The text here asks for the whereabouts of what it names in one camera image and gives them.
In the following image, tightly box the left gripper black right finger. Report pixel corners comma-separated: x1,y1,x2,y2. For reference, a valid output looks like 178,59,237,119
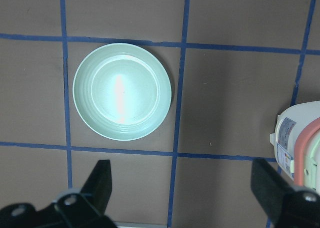
250,159,320,228

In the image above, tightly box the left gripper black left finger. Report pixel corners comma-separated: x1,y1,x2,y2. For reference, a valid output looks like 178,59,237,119
0,160,116,228

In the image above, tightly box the white rice cooker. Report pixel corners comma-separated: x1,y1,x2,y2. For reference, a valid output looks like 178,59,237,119
269,101,320,193

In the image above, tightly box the light green bowl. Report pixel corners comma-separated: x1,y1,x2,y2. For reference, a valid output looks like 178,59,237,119
72,43,172,141

